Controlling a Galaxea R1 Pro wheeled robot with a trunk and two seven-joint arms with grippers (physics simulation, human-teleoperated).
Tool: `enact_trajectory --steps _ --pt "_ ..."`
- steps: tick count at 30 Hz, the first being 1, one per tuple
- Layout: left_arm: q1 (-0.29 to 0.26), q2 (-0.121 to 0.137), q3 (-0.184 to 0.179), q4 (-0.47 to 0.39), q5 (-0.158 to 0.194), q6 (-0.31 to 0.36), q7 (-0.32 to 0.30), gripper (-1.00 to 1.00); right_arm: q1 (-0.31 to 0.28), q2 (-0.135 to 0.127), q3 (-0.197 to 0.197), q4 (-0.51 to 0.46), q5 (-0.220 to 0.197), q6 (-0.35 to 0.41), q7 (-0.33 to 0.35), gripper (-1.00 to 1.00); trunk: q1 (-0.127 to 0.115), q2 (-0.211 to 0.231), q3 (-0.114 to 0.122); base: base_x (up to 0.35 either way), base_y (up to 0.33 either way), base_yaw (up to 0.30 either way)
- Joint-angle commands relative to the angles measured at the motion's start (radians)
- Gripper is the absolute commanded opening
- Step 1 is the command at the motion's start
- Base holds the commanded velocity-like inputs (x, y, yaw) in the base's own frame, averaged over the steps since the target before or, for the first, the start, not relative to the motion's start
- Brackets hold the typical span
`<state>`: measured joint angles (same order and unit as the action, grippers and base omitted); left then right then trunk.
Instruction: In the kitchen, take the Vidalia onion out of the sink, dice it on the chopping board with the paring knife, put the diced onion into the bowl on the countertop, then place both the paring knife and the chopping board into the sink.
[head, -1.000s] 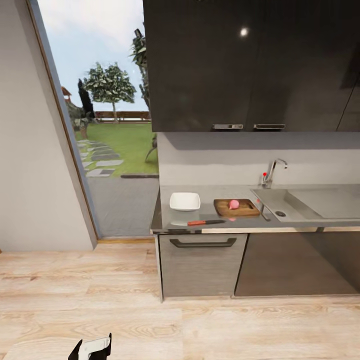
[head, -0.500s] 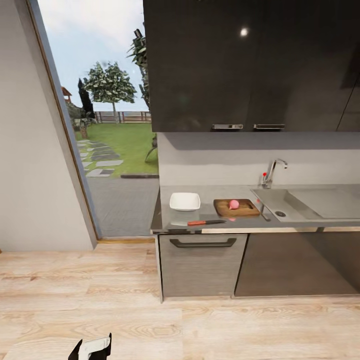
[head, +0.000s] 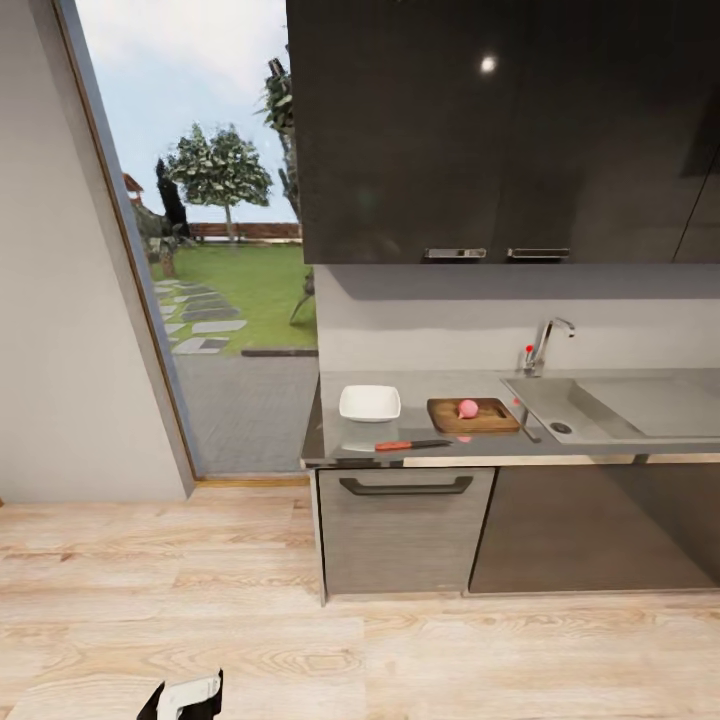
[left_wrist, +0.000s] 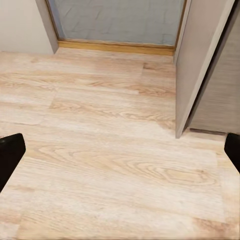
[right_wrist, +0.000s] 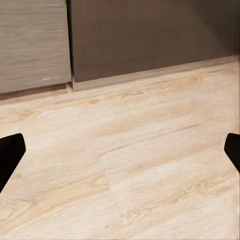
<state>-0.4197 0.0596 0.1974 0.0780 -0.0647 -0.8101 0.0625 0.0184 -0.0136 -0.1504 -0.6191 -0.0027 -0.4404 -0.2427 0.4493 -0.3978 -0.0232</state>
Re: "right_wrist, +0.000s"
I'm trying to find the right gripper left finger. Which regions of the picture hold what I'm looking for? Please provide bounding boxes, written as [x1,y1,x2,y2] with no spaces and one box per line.
[0,133,26,193]

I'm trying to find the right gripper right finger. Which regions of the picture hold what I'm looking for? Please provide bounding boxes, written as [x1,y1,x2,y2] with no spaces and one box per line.
[224,133,240,173]

